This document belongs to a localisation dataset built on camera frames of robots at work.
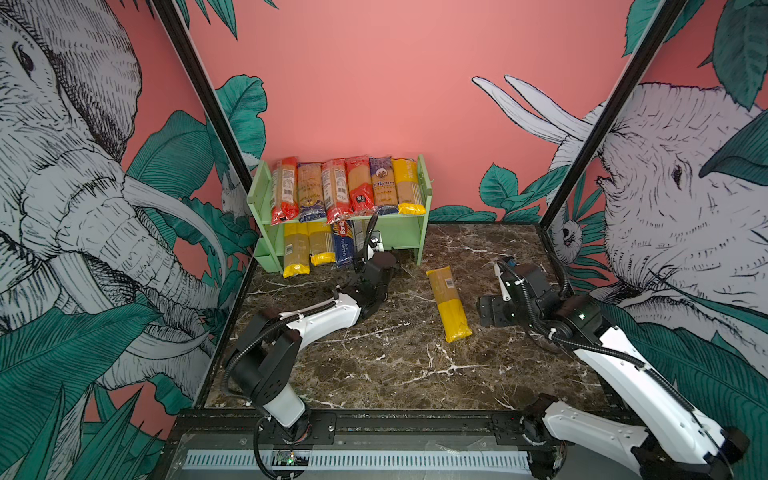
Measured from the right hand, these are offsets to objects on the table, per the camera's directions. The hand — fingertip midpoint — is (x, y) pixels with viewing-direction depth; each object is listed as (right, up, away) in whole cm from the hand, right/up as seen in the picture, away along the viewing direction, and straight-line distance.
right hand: (490, 300), depth 71 cm
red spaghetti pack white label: (-40, +30, +15) cm, 52 cm away
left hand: (-27, +14, +15) cm, 34 cm away
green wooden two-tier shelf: (-22, +19, +33) cm, 44 cm away
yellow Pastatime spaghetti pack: (-47, +14, +23) cm, 54 cm away
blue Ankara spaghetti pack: (-26, +31, +18) cm, 45 cm away
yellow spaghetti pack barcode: (-54, +12, +20) cm, 59 cm away
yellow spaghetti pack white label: (-5, -10, +21) cm, 24 cm away
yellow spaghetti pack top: (-19, +35, +22) cm, 46 cm away
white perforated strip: (-30, -39, 0) cm, 49 cm away
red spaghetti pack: (-55, +29, +15) cm, 64 cm away
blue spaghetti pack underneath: (-39, +14, +22) cm, 47 cm away
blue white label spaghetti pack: (-35, +19, +27) cm, 48 cm away
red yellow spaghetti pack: (-34, +32, +18) cm, 50 cm away
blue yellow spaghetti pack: (-47, +26, +13) cm, 56 cm away
